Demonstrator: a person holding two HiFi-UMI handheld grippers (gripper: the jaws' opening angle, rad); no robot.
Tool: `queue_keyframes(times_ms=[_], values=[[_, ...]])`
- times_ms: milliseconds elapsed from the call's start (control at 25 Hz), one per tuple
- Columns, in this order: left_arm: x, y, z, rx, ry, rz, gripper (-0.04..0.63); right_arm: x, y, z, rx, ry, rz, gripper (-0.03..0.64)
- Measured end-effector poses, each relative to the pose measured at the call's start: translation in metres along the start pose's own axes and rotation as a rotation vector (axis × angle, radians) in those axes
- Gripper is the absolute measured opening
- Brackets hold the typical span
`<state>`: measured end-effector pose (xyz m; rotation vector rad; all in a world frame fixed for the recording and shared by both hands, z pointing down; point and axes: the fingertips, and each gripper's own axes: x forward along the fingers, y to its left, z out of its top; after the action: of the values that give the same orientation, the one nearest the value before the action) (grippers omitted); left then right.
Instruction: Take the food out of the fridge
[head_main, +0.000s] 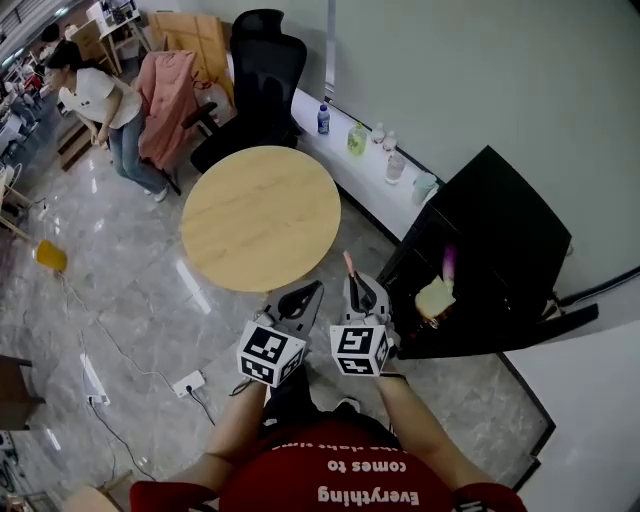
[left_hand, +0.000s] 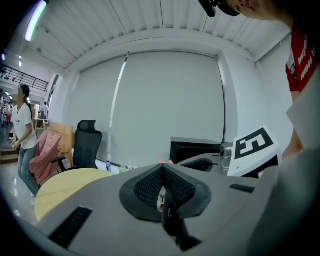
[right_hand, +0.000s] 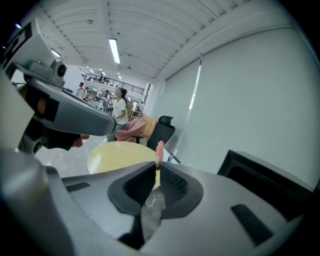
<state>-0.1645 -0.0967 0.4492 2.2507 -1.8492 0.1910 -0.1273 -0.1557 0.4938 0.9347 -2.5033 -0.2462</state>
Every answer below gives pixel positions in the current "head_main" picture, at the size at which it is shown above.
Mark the wooden step platform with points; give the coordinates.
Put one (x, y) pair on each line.
(74, 147)

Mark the white low ledge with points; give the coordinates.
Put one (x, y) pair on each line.
(350, 175)

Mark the clear plastic bottle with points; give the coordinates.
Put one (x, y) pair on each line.
(395, 167)

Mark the pale green cup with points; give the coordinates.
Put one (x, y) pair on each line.
(424, 189)

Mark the white desk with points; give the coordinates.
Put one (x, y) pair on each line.
(117, 30)

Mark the black office chair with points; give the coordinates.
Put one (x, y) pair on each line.
(265, 80)

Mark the large clear water jug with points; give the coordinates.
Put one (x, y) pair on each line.
(215, 102)

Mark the brown cardboard pieces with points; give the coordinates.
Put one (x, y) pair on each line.
(554, 306)

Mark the blue label bottle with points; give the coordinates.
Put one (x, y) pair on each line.
(323, 120)

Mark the purple eggplant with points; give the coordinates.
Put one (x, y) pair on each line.
(449, 262)

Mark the black wrist band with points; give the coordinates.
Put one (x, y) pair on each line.
(395, 377)

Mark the person's right shoe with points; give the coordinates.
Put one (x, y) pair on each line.
(348, 404)

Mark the small red label bottle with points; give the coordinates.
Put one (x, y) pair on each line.
(378, 134)
(389, 142)

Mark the yellow bread item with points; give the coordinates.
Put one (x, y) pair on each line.
(435, 297)

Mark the brown wooden cabinet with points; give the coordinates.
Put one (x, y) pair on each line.
(17, 390)

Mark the person's black shorts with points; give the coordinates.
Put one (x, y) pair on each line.
(295, 400)

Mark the black mini fridge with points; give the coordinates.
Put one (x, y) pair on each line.
(500, 225)

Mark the person's right forearm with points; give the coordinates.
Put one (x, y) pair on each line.
(420, 430)

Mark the person's left forearm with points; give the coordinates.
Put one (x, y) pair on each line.
(235, 430)

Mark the yellow dustpan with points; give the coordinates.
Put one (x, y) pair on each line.
(51, 256)

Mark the round wooden table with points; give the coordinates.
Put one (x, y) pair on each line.
(260, 220)

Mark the person's red shirt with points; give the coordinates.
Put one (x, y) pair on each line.
(325, 470)

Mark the long white power strip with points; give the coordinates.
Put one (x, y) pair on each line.
(95, 380)

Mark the pink cloth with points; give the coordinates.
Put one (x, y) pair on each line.
(167, 105)

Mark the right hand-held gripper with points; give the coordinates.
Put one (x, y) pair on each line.
(360, 350)

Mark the wooden board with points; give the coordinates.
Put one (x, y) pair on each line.
(195, 35)

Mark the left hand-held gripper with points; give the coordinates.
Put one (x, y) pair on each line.
(270, 350)

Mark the green liquid bottle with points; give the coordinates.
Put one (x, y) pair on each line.
(357, 140)

